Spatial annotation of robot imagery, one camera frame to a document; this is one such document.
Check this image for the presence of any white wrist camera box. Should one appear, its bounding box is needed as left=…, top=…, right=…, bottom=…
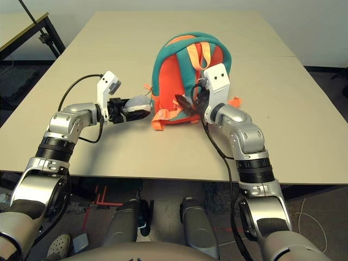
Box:
left=202, top=64, right=231, bottom=125
left=96, top=70, right=122, bottom=122

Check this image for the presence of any small grey floor box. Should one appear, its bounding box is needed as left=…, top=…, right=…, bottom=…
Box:
left=72, top=233, right=89, bottom=251

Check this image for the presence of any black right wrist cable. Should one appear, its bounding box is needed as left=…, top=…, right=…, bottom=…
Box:
left=190, top=81, right=253, bottom=261

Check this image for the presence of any grey plush whale zipper charm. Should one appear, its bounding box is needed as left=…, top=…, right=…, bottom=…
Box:
left=122, top=94, right=153, bottom=114

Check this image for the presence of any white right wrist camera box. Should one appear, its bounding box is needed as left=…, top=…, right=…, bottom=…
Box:
left=202, top=64, right=231, bottom=125

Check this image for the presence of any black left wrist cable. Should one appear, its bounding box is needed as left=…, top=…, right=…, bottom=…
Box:
left=58, top=73, right=105, bottom=144

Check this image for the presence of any thin black pole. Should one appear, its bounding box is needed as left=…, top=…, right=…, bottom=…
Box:
left=17, top=0, right=46, bottom=35

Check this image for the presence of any grey robot right leg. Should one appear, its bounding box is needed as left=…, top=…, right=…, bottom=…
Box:
left=179, top=197, right=220, bottom=259

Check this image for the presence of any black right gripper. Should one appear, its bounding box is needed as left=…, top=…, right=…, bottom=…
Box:
left=175, top=81, right=212, bottom=116

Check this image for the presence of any dark grey foam floor mat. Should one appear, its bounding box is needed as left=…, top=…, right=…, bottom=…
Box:
left=0, top=67, right=40, bottom=103

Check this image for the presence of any white floor cable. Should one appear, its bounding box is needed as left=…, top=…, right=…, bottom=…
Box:
left=295, top=197, right=327, bottom=253

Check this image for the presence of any beige robot torso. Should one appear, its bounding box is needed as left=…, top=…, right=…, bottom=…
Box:
left=61, top=241, right=218, bottom=261

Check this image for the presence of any grey robot left leg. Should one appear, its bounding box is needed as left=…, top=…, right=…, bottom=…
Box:
left=104, top=200, right=153, bottom=245

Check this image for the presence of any teal and orange backpack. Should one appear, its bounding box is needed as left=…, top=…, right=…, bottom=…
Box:
left=144, top=32, right=242, bottom=132

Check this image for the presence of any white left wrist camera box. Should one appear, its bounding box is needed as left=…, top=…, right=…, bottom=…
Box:
left=96, top=70, right=122, bottom=122

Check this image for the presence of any side table with black frame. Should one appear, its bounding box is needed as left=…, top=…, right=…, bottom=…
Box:
left=0, top=11, right=66, bottom=59

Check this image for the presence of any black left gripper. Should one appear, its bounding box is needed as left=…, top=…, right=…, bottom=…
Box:
left=107, top=97, right=151, bottom=125

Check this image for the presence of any white perforated clog shoe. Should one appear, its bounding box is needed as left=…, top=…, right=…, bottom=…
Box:
left=47, top=233, right=72, bottom=258

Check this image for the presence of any grey robot leg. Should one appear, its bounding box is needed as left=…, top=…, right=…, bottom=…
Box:
left=179, top=197, right=220, bottom=259
left=104, top=200, right=153, bottom=245

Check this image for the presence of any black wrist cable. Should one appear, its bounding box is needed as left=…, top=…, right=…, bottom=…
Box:
left=190, top=81, right=253, bottom=261
left=58, top=73, right=105, bottom=144

